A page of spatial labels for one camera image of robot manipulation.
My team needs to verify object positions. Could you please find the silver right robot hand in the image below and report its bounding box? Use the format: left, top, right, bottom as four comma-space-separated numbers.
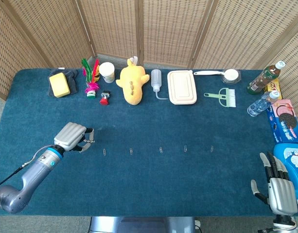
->
250, 151, 298, 216

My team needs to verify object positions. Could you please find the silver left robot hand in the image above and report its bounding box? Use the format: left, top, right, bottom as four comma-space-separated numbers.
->
53, 122, 95, 154

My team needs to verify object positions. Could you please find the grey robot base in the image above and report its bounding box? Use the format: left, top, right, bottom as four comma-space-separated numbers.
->
88, 216, 202, 233

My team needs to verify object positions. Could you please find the blue detergent bottle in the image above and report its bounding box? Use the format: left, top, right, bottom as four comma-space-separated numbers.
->
273, 143, 298, 212

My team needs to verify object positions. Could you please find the yellow sponge block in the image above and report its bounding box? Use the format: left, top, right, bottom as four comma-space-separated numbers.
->
49, 73, 71, 98

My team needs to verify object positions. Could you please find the dark grey cloth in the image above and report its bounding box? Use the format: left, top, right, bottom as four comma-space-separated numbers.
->
47, 69, 80, 97

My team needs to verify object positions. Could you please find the colourful feather shuttlecock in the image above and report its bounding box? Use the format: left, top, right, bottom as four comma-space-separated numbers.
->
81, 58, 101, 100

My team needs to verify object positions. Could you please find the blue cookie box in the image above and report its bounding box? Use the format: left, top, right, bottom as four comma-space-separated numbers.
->
265, 109, 298, 144

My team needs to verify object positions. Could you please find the white paper cup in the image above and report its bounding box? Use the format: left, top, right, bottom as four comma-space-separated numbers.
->
98, 62, 116, 83

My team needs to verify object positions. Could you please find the yellow plush toy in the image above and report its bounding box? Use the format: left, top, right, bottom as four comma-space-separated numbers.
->
115, 56, 150, 106

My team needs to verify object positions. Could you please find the blue carpet table cover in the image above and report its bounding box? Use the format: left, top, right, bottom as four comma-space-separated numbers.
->
0, 68, 298, 217

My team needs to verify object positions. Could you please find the clear water bottle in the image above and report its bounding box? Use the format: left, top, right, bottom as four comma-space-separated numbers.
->
247, 91, 279, 117

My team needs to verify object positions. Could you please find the clear squeeze wash bottle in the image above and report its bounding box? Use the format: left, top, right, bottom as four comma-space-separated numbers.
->
151, 69, 169, 100

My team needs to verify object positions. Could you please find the yellow snack box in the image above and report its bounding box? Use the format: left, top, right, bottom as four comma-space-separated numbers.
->
263, 78, 281, 100

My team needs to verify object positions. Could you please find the green hand brush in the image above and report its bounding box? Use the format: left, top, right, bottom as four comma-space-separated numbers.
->
203, 87, 237, 108

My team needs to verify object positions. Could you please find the brown tea bottle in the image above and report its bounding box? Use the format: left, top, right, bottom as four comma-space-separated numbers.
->
246, 60, 286, 95

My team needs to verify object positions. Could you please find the beige lidded lunch box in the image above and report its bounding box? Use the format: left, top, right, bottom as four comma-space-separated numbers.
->
167, 70, 197, 105

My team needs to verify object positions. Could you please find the clear glass dish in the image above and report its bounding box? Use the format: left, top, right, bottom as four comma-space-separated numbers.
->
221, 70, 242, 85

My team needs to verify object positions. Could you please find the white ladle spoon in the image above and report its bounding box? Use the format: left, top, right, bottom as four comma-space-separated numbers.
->
193, 68, 239, 83

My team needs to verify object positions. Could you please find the woven bamboo folding screen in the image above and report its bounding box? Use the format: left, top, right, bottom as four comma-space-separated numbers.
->
0, 0, 298, 127

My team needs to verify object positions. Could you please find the red button switch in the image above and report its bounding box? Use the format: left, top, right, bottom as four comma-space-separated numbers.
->
99, 91, 111, 106

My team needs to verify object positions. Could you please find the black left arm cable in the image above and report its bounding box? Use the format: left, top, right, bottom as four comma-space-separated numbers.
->
0, 150, 50, 191

